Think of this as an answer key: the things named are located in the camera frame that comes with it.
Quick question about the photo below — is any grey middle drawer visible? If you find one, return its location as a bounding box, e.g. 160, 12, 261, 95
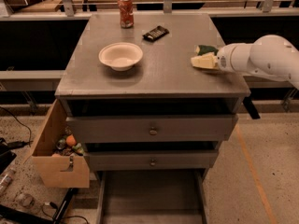
85, 150, 219, 171

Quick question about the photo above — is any orange fruit in box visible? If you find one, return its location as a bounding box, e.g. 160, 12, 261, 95
65, 134, 77, 147

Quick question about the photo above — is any grey top drawer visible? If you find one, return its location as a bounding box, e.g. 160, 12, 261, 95
66, 115, 237, 143

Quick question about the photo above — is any clear plastic bottle on floor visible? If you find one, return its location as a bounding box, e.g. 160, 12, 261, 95
0, 167, 16, 195

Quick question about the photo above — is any metal can in box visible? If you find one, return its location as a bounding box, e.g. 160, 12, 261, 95
56, 138, 66, 150

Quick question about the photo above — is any black metal stand base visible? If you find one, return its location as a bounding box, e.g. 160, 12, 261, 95
0, 188, 78, 224

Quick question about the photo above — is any black power cable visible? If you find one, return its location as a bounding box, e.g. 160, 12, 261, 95
0, 105, 34, 150

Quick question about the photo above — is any grey open bottom drawer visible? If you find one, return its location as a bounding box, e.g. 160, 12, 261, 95
96, 170, 208, 224

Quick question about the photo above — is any green and yellow sponge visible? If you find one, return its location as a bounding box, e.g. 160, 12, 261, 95
195, 45, 219, 56

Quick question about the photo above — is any grey wooden drawer cabinet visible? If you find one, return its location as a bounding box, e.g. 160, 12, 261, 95
54, 12, 252, 224

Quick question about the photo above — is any cardboard box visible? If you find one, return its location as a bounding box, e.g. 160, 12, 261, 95
31, 100, 90, 188

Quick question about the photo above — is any orange soda can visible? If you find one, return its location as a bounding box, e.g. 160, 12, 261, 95
118, 0, 134, 28

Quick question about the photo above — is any black snack bar wrapper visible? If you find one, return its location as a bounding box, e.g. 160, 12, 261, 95
143, 25, 169, 42

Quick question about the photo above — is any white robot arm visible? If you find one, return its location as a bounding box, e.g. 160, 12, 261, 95
191, 35, 299, 89

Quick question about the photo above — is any glass jar on floor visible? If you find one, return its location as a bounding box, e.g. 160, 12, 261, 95
18, 193, 35, 208

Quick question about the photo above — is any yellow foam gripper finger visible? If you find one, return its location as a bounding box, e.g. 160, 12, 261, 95
191, 52, 219, 70

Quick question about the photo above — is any white paper bowl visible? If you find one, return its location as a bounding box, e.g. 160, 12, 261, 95
98, 42, 143, 71

